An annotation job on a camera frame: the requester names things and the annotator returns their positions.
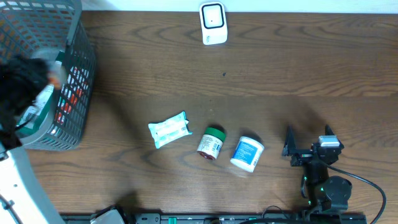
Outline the orange white small packet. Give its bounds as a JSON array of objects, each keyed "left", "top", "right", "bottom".
[{"left": 47, "top": 72, "right": 63, "bottom": 90}]

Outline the white blue label tub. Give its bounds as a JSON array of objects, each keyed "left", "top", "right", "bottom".
[{"left": 230, "top": 136, "right": 265, "bottom": 173}]

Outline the green lid white jar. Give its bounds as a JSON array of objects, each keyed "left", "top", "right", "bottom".
[{"left": 197, "top": 127, "right": 226, "bottom": 160}]

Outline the teal white wipes packet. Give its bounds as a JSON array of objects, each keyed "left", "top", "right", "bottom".
[{"left": 148, "top": 111, "right": 192, "bottom": 149}]

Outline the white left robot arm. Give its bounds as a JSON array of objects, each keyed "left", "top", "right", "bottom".
[{"left": 1, "top": 56, "right": 126, "bottom": 223}]

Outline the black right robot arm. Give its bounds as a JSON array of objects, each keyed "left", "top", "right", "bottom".
[{"left": 282, "top": 126, "right": 352, "bottom": 217}]

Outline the white barcode scanner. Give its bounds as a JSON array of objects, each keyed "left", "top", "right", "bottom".
[{"left": 199, "top": 2, "right": 228, "bottom": 45}]

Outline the green white 3M box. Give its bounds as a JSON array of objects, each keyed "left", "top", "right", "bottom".
[{"left": 17, "top": 49, "right": 66, "bottom": 138}]

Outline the grey plastic mesh basket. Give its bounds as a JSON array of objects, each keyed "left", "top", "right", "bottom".
[{"left": 1, "top": 0, "right": 96, "bottom": 151}]

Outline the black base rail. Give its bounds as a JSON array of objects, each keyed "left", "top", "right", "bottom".
[{"left": 62, "top": 212, "right": 368, "bottom": 224}]

